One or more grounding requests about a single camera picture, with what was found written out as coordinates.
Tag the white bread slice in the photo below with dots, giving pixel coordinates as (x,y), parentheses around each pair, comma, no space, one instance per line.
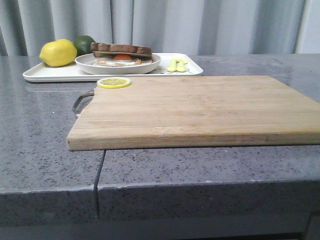
(121,48)

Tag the white round plate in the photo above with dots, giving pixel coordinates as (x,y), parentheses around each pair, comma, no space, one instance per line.
(87,64)

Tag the white rectangular tray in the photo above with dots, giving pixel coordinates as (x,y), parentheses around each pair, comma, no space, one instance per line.
(74,72)

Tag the bottom bread slice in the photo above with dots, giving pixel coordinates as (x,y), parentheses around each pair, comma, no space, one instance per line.
(144,59)

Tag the light green plastic piece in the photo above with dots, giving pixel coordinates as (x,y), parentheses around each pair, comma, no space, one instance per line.
(177,64)

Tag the yellow lemon slice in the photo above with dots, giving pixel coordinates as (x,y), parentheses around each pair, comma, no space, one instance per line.
(114,82)

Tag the fried egg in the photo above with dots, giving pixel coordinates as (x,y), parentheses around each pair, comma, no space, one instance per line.
(118,60)

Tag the wooden cutting board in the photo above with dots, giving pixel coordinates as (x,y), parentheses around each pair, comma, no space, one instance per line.
(196,111)

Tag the grey curtain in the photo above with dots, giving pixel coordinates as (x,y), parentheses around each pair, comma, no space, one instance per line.
(193,27)

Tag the green lime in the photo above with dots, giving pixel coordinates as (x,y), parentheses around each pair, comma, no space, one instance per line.
(83,44)

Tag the metal cutting board handle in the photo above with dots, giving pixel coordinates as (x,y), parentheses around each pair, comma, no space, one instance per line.
(77,112)

